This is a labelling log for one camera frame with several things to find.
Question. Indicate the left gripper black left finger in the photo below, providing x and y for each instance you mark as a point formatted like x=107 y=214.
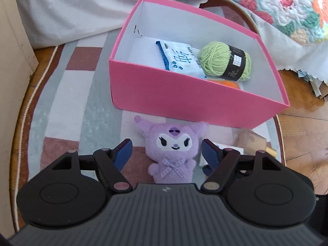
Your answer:
x=110 y=163

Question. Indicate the white bed skirt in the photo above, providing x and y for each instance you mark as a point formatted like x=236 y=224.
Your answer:
x=89 y=12

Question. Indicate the white blue tissue packet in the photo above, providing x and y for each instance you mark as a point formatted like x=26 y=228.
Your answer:
x=180 y=58

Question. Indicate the orange object in box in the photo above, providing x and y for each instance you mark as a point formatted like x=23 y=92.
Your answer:
x=226 y=83

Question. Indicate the striped oval rug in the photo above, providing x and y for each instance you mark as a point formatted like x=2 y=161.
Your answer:
x=72 y=109

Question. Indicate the papers under bed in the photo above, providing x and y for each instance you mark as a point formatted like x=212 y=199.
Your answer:
x=319 y=87

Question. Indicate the pink cardboard box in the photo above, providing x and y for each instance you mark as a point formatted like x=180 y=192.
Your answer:
x=139 y=81

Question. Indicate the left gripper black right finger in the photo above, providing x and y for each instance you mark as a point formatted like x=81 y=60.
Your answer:
x=222 y=163

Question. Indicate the green yarn ball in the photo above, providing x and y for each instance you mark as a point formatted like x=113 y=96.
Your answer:
x=221 y=60

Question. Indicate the purple plush toy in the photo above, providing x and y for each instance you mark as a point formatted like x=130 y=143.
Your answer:
x=173 y=148

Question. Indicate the beige gold-capped cosmetic bottle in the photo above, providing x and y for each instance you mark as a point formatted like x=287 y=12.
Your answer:
x=252 y=142

